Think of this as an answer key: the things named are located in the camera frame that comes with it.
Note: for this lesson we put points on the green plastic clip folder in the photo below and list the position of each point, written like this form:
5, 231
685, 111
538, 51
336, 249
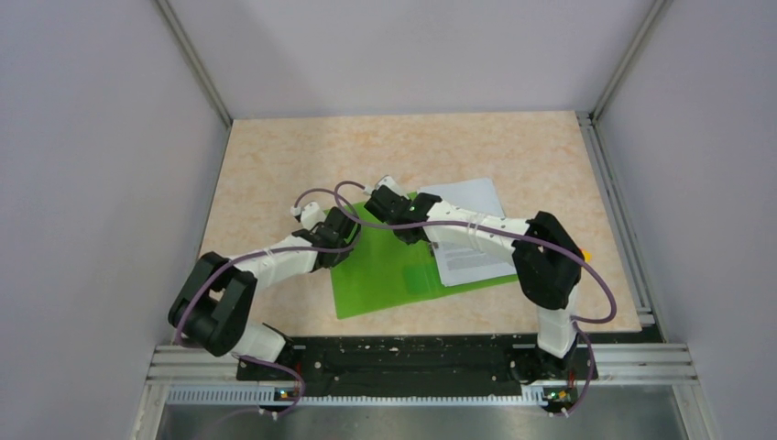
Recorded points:
382, 272

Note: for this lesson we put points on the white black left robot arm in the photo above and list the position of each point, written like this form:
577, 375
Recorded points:
213, 306

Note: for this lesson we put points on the white printed paper sheet front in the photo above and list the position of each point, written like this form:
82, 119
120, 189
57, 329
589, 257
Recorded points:
467, 200

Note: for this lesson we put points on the aluminium frame rail front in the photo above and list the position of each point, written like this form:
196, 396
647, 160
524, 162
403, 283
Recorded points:
617, 364

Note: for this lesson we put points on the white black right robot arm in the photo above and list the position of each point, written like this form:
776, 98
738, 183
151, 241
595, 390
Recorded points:
547, 262

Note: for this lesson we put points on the aluminium corner post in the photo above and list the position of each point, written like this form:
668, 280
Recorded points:
629, 58
193, 60

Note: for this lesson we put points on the aluminium corner post right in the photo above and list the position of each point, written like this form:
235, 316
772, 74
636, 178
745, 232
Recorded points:
629, 58

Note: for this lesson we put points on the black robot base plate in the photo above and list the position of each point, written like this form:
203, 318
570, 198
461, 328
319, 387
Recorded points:
459, 366

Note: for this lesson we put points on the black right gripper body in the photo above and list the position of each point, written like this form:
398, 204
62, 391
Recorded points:
415, 241

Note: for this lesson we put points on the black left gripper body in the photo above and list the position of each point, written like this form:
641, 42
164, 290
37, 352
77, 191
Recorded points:
338, 260

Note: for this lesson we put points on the aluminium corner post left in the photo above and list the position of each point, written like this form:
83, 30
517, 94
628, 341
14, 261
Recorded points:
193, 60

